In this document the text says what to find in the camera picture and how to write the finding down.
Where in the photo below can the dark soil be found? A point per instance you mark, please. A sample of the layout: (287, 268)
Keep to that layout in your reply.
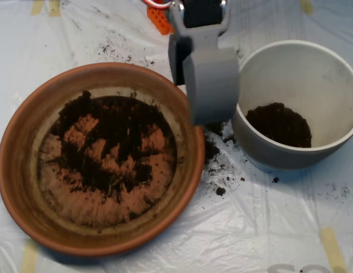
(122, 125)
(279, 128)

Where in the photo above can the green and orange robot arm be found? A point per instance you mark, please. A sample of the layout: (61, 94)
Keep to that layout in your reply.
(159, 20)

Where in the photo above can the spilled soil pile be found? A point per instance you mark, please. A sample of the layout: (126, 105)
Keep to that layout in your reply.
(215, 130)

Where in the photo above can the white ceramic pot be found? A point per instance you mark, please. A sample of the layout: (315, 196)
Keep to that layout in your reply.
(279, 159)

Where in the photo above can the dark brown crumb chunk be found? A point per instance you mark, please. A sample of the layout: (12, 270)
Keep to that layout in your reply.
(220, 191)

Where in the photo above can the terracotta saucer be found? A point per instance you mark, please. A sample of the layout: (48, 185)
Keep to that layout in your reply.
(102, 247)

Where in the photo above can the beige masking tape strip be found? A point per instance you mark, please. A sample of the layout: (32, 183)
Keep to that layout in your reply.
(333, 250)
(55, 8)
(306, 5)
(37, 7)
(29, 258)

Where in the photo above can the clear plastic sheet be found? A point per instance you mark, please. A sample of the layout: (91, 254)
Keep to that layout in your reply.
(250, 227)

